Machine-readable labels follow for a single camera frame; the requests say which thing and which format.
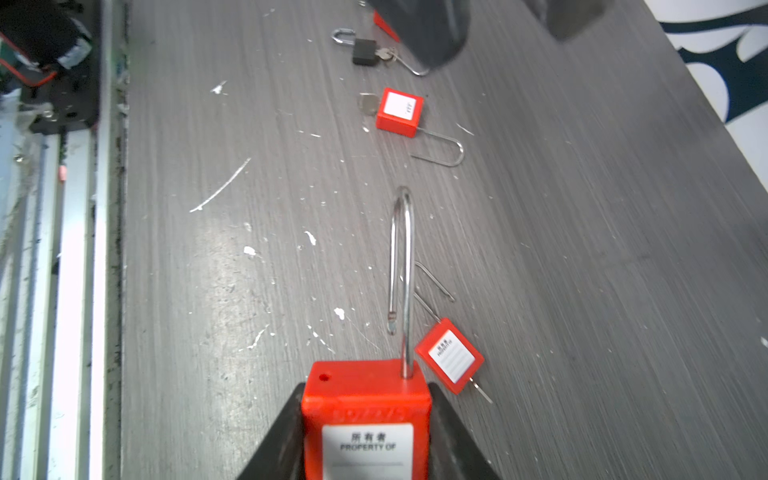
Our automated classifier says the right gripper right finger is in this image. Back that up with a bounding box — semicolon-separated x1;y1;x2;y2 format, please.
428;382;501;480

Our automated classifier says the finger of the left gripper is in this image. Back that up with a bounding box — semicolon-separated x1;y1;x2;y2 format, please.
371;0;471;68
523;0;614;41

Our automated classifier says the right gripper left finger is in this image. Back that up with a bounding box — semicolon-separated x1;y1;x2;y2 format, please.
237;382;306;480

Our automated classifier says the red padlock long shackle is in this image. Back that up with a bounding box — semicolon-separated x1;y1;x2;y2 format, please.
301;186;432;479

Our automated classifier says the black padlock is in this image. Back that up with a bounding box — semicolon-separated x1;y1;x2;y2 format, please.
331;27;431;77

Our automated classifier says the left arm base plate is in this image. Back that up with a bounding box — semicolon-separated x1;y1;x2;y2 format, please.
17;0;103;136

